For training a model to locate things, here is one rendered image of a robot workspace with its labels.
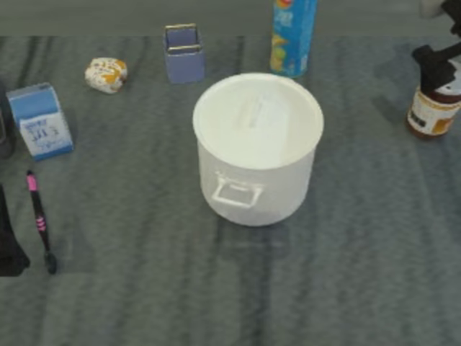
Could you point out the brown jar white label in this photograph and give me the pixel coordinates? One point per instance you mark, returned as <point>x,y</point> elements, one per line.
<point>430,117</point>

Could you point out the white pot lid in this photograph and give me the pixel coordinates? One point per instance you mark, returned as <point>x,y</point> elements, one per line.
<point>257,119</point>

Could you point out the wrapped burger, white orange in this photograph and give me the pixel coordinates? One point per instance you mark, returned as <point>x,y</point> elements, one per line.
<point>106,75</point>

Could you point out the grey tablecloth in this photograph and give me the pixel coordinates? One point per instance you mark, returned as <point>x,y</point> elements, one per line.
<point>144,295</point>

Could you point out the blue chips tube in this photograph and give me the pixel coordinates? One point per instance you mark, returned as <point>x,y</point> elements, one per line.
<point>292,36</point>

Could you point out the blue white milk carton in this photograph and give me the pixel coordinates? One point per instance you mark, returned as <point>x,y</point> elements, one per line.
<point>41,126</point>

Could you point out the black pink toothbrush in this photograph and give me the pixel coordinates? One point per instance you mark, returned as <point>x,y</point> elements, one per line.
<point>39,216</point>

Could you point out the purple-blue square holder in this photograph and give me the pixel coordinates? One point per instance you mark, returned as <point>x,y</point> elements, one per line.
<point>185,65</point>

